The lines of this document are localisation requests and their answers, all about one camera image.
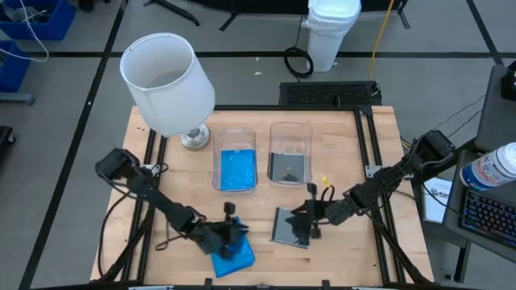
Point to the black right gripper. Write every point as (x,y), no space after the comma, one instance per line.
(324,211)

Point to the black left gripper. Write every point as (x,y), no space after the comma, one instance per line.
(211,237)

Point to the clear black jewel case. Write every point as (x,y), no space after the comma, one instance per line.
(282,165)
(282,229)

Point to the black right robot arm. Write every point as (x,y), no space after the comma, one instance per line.
(387,177)

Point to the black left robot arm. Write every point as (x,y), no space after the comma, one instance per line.
(161,203)

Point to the black table clamp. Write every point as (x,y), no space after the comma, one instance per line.
(325,284)
(208,282)

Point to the clear plastic bin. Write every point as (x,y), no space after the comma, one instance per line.
(290,137)
(234,139)

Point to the black mesh box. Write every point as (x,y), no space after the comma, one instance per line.
(326,93)

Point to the white paper booklet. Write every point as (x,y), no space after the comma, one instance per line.
(435,205)

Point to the white shade table lamp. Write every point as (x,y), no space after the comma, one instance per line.
(169,104)

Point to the grey side desk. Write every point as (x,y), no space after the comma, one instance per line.
(498,121)
(455,209)

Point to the white trash can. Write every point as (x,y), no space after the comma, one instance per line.
(330,40)

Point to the backlit black keyboard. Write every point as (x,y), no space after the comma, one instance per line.
(488,215)

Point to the white wipes canister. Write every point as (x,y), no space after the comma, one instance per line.
(492,169)

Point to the black desktop device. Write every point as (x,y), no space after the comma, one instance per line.
(510,84)

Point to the grey metal bar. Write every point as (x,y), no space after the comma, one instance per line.
(16,98)

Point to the blue storage crate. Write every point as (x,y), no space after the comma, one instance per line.
(60,24)
(12,68)

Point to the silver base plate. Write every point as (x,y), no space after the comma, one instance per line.
(148,166)
(373,171)

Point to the black aluminium table frame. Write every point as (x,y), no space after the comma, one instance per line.
(282,108)

